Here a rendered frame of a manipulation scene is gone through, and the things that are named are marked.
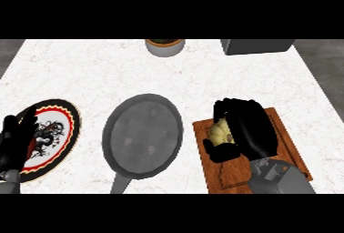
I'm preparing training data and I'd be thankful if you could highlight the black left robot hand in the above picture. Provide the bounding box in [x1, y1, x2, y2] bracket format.
[0, 105, 40, 174]

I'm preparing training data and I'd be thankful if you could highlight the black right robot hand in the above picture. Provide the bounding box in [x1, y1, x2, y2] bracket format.
[202, 97, 280, 164]

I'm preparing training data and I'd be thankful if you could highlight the pale yellow squash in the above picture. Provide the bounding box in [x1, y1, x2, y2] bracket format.
[207, 118, 236, 147]

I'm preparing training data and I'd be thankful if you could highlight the brown wooden cutting board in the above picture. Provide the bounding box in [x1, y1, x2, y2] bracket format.
[192, 106, 314, 195]

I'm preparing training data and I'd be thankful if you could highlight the grey frying pan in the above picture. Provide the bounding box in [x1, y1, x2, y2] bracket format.
[100, 93, 186, 195]

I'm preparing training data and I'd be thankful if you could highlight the black red patterned plate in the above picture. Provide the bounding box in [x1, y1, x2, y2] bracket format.
[16, 98, 83, 184]

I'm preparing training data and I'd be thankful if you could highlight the dark grey box appliance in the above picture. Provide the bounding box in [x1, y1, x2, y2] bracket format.
[218, 39, 297, 56]

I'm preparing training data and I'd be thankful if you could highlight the grey pot with plant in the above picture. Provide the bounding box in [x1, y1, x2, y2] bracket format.
[143, 39, 187, 58]

